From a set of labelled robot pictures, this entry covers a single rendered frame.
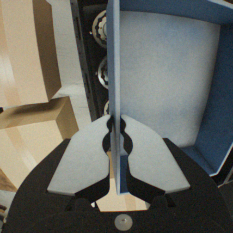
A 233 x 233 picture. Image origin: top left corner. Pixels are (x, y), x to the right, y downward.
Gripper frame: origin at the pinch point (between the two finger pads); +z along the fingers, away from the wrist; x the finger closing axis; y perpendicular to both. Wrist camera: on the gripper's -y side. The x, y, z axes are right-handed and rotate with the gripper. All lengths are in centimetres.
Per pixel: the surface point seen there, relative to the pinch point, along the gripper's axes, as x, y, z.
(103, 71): -2.3, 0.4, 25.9
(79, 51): -6.8, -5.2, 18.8
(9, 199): -183, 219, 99
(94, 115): -4.5, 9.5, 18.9
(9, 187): -163, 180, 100
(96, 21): -4.1, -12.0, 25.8
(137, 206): 13, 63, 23
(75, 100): -14.7, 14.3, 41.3
